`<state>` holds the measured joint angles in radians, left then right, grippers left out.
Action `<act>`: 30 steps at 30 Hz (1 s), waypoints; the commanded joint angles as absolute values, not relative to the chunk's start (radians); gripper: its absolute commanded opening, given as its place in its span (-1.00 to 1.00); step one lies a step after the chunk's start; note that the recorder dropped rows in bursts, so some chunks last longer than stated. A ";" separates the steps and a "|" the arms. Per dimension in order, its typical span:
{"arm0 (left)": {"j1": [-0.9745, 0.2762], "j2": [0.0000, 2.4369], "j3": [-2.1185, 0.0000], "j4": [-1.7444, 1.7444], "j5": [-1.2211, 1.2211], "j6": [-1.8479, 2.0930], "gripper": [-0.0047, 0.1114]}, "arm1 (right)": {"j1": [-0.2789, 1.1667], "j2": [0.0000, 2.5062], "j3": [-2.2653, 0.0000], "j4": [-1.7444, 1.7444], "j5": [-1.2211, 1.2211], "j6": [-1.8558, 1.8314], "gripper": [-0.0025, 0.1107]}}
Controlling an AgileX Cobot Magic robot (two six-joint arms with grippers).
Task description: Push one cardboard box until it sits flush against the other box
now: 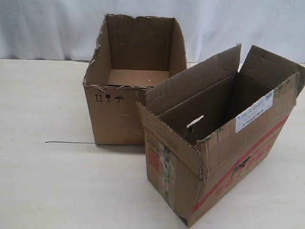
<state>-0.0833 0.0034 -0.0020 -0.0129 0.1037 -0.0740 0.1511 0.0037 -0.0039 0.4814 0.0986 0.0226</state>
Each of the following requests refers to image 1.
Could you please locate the printed cardboard box with flaps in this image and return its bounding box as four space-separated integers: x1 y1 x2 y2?
136 45 305 227

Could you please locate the large open cardboard box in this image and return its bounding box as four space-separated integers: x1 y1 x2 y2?
82 14 187 145

